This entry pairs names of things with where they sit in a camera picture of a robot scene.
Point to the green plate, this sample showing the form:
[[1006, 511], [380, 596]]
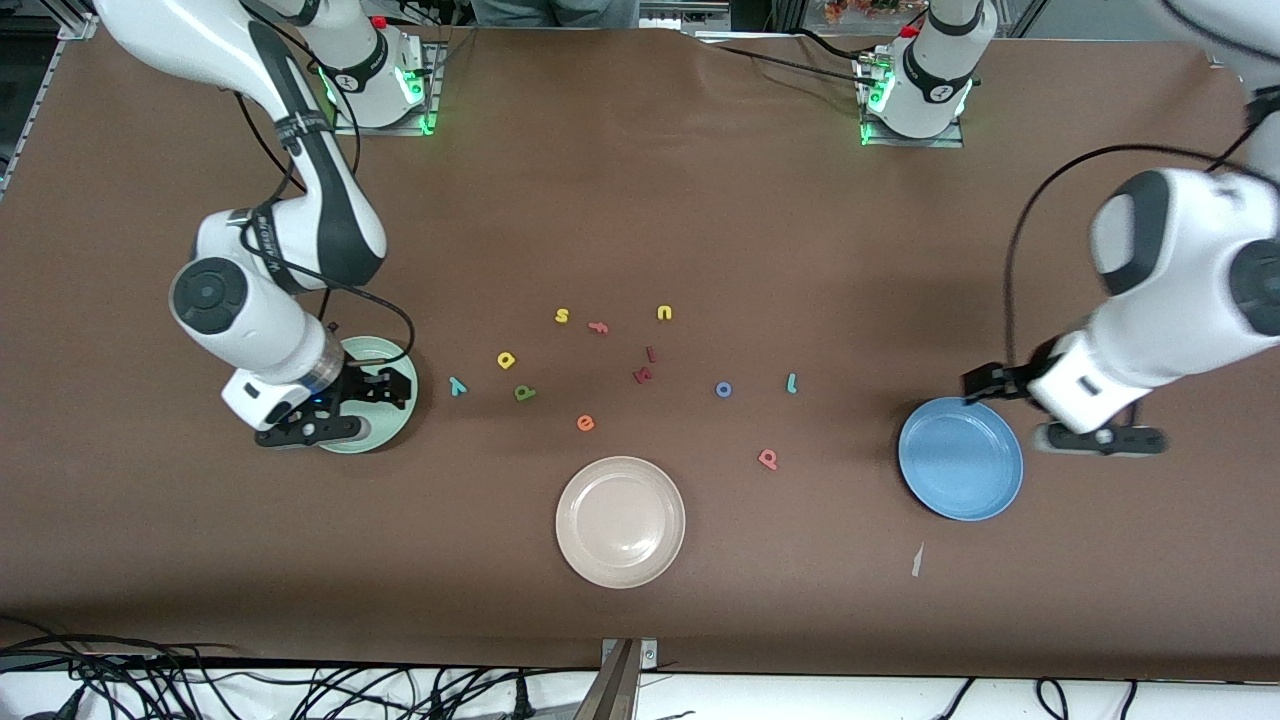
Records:
[[395, 425]]

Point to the beige plate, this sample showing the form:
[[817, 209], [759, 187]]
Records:
[[620, 522]]

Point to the person in dark clothes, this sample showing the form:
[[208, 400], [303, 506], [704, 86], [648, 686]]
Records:
[[550, 12]]

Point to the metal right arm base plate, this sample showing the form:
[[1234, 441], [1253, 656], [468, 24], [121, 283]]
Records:
[[400, 129]]

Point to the aluminium profile post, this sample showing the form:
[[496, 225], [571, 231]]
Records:
[[610, 695]]

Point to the pink letter p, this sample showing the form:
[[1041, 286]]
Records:
[[770, 464]]

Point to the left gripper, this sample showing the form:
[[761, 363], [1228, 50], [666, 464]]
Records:
[[1012, 381]]

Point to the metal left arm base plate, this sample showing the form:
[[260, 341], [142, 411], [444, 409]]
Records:
[[910, 142]]

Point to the brown table mat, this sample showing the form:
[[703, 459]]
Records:
[[150, 500]]

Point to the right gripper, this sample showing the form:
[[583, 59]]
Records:
[[362, 385]]

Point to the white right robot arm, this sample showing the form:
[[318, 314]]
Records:
[[330, 210]]

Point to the orange flowers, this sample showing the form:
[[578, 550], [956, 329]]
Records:
[[850, 10]]

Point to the blue plate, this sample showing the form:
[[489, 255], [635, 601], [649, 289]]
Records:
[[960, 460]]

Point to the metal bracket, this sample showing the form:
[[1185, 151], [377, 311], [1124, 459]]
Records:
[[648, 655]]

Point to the white paper scrap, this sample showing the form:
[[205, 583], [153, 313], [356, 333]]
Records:
[[917, 562]]

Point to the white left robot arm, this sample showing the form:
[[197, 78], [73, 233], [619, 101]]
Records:
[[1180, 260]]

